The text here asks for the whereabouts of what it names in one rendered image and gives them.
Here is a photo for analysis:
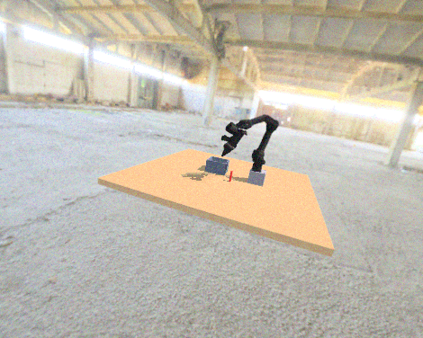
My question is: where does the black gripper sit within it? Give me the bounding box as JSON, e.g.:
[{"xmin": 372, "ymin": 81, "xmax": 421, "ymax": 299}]
[{"xmin": 221, "ymin": 135, "xmax": 240, "ymax": 156}]

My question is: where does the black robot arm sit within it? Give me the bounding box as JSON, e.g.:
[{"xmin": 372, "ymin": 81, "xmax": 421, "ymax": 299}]
[{"xmin": 225, "ymin": 114, "xmax": 279, "ymax": 173}]

